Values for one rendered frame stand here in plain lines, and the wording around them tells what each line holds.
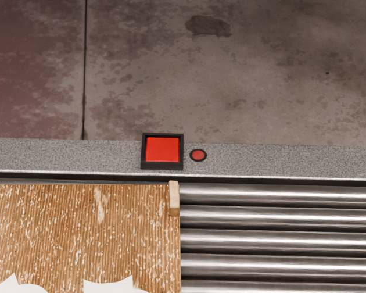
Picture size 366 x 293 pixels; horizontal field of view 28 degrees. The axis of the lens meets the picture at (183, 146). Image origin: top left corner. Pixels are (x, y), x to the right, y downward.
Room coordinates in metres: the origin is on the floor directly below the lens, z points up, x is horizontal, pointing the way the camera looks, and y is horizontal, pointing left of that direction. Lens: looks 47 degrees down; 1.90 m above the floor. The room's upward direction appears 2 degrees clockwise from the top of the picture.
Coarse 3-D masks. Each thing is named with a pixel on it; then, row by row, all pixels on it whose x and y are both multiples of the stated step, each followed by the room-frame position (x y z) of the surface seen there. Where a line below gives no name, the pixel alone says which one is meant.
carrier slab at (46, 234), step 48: (0, 192) 0.77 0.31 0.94; (48, 192) 0.77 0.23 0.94; (96, 192) 0.78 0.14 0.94; (144, 192) 0.78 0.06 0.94; (0, 240) 0.67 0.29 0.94; (48, 240) 0.67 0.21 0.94; (96, 240) 0.68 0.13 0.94; (144, 240) 0.68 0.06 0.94; (48, 288) 0.59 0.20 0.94; (144, 288) 0.59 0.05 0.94
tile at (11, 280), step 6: (12, 276) 0.60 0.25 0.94; (6, 282) 0.59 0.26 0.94; (12, 282) 0.59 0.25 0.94; (0, 288) 0.58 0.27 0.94; (6, 288) 0.58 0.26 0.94; (12, 288) 0.58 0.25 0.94; (18, 288) 0.58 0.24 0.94; (24, 288) 0.58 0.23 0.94; (30, 288) 0.58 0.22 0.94; (36, 288) 0.58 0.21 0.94; (42, 288) 0.58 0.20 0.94
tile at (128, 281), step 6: (84, 282) 0.59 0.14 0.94; (90, 282) 0.59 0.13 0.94; (120, 282) 0.60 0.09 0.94; (126, 282) 0.60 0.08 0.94; (84, 288) 0.58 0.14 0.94; (90, 288) 0.58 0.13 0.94; (96, 288) 0.58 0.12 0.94; (102, 288) 0.58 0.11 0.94; (108, 288) 0.58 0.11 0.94; (114, 288) 0.58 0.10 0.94; (120, 288) 0.58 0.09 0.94; (126, 288) 0.59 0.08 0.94; (132, 288) 0.59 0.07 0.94
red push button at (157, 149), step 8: (152, 144) 0.90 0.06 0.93; (160, 144) 0.90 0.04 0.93; (168, 144) 0.90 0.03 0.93; (176, 144) 0.90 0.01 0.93; (152, 152) 0.88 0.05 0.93; (160, 152) 0.88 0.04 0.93; (168, 152) 0.88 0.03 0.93; (176, 152) 0.88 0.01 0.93; (152, 160) 0.86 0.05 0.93; (160, 160) 0.86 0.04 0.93; (168, 160) 0.86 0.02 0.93; (176, 160) 0.86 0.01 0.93
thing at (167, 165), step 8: (144, 136) 0.91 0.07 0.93; (152, 136) 0.92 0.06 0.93; (160, 136) 0.92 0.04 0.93; (168, 136) 0.92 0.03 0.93; (176, 136) 0.92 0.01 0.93; (144, 144) 0.89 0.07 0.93; (144, 152) 0.87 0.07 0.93; (144, 160) 0.87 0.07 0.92; (144, 168) 0.85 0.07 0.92; (152, 168) 0.85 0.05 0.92; (160, 168) 0.85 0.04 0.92; (168, 168) 0.85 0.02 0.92; (176, 168) 0.85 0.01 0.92
